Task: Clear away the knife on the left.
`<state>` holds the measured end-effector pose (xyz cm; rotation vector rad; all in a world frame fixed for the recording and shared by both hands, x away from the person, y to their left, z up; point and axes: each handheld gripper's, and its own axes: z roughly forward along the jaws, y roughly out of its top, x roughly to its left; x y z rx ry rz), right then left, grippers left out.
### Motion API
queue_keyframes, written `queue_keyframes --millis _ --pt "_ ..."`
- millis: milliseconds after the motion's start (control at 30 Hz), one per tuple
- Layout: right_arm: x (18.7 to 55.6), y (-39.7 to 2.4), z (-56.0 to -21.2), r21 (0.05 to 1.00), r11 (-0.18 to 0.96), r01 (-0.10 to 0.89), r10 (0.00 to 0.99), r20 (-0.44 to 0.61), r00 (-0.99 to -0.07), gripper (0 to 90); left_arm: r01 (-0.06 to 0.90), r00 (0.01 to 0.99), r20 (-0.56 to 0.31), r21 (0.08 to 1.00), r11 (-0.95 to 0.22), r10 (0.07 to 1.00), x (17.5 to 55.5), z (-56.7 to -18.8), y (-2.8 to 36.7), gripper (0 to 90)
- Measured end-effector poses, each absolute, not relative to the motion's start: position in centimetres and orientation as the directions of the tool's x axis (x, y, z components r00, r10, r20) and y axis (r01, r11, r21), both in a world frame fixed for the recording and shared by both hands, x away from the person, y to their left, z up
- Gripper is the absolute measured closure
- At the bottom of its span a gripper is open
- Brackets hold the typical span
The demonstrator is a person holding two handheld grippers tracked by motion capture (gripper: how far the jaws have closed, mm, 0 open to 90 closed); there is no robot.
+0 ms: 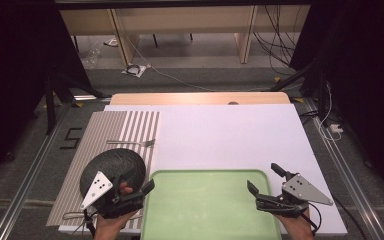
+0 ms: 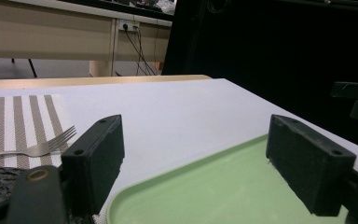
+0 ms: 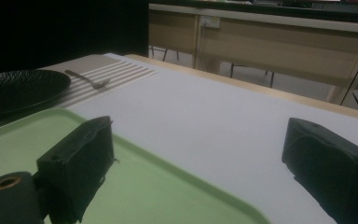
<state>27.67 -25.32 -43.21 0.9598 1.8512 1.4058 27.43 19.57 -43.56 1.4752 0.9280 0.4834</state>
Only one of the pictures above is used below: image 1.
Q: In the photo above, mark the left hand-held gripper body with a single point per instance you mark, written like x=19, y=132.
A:
x=96, y=190

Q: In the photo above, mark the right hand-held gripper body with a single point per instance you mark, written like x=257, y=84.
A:
x=305, y=191

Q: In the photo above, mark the black round plate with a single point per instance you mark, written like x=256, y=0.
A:
x=113, y=160

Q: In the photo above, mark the silver fork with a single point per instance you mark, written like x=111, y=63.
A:
x=130, y=143

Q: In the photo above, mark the green tray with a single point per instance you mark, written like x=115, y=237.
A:
x=206, y=206

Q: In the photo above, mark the person's right hand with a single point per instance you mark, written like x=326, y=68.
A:
x=296, y=228

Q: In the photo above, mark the person's left hand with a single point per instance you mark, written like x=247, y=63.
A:
x=110, y=228

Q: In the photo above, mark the grey striped placemat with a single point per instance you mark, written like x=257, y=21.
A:
x=113, y=126

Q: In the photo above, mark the white board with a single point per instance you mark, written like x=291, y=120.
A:
x=230, y=140

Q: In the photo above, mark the white power adapter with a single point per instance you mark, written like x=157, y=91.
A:
x=336, y=128

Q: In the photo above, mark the black metal stand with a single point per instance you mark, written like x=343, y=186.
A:
x=50, y=110
x=322, y=96

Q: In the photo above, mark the light wooden table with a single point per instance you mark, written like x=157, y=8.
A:
x=180, y=99

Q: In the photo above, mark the clear plastic bag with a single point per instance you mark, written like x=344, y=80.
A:
x=91, y=55

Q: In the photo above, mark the black curtain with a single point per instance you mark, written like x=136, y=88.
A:
x=373, y=83
x=6, y=83

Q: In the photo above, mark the small white object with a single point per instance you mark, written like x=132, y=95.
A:
x=111, y=42

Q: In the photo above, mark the light wooden desk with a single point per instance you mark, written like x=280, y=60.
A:
x=180, y=20

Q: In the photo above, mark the aluminium floor rail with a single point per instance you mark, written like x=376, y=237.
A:
x=350, y=186
x=23, y=190

